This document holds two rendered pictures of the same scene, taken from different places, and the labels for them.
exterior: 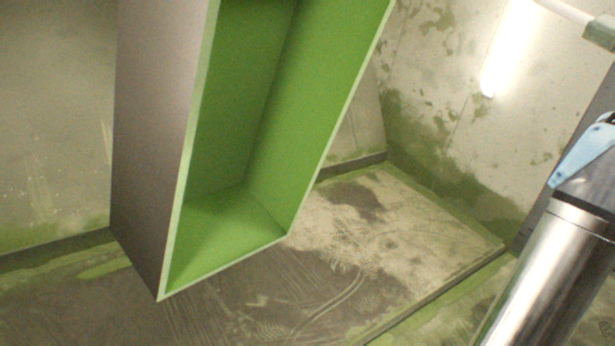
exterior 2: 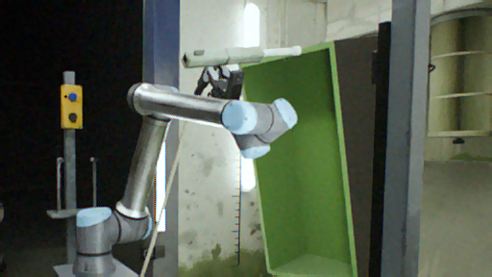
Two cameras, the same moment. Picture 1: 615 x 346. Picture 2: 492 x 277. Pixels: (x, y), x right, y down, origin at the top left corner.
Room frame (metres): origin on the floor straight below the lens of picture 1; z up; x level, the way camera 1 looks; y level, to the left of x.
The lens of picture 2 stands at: (1.17, -2.08, 1.20)
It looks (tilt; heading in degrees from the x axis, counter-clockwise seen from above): 4 degrees down; 108
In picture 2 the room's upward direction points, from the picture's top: straight up
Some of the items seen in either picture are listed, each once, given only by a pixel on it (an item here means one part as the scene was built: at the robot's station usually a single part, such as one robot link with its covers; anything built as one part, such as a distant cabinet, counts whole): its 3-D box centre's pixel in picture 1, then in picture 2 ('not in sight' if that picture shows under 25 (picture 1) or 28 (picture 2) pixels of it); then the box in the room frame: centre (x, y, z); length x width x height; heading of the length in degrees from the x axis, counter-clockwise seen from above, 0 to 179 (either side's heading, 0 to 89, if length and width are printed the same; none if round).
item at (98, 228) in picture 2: not in sight; (95, 229); (0.28, -0.45, 0.83); 0.17 x 0.15 x 0.18; 58
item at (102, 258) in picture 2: not in sight; (94, 260); (0.27, -0.46, 0.69); 0.19 x 0.19 x 0.10
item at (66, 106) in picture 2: not in sight; (71, 107); (-0.24, 0.20, 1.42); 0.12 x 0.06 x 0.26; 45
